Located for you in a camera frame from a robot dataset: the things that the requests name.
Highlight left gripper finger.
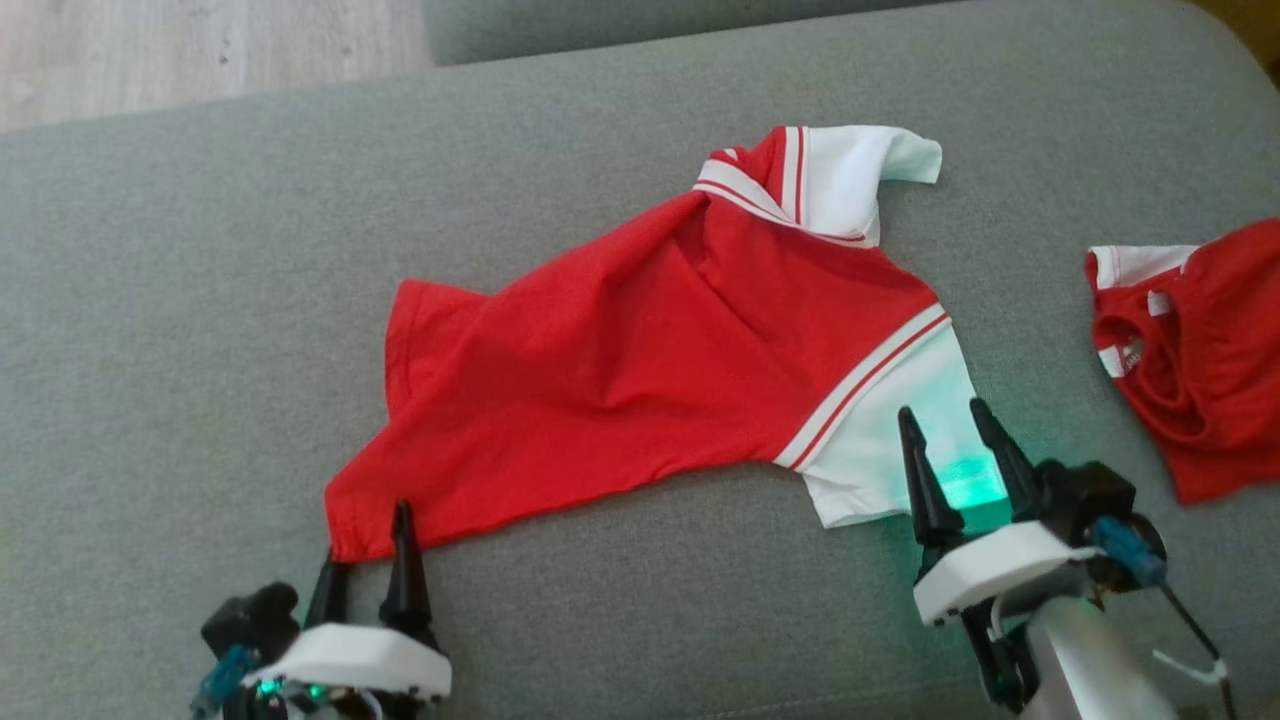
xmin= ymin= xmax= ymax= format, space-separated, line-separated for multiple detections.
xmin=378 ymin=500 xmax=442 ymax=651
xmin=303 ymin=555 xmax=353 ymax=631

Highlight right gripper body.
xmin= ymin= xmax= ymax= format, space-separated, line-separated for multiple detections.
xmin=912 ymin=520 xmax=1101 ymax=709

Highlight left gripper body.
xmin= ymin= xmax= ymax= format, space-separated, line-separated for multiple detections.
xmin=225 ymin=622 xmax=453 ymax=720

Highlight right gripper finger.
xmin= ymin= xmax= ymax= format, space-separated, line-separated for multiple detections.
xmin=897 ymin=405 xmax=967 ymax=549
xmin=968 ymin=397 xmax=1042 ymax=523

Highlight red garment with white stripe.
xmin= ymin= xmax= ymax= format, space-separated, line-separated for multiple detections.
xmin=1085 ymin=218 xmax=1280 ymax=507

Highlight red shirt with white sleeves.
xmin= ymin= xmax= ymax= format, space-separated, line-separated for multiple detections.
xmin=323 ymin=124 xmax=1013 ymax=566

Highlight large grey sofa seat cushion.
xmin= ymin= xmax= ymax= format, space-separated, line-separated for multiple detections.
xmin=0 ymin=0 xmax=1280 ymax=720

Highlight blue left camera cable plug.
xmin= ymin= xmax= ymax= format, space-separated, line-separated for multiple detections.
xmin=190 ymin=645 xmax=257 ymax=719

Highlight blue camera cable plug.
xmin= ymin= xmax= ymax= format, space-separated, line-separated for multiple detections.
xmin=1090 ymin=515 xmax=1169 ymax=588
xmin=190 ymin=645 xmax=257 ymax=719

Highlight blue right camera cable plug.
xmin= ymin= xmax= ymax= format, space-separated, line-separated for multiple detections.
xmin=1090 ymin=515 xmax=1169 ymax=588

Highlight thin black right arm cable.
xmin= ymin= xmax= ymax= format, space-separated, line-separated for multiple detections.
xmin=1158 ymin=580 xmax=1239 ymax=720

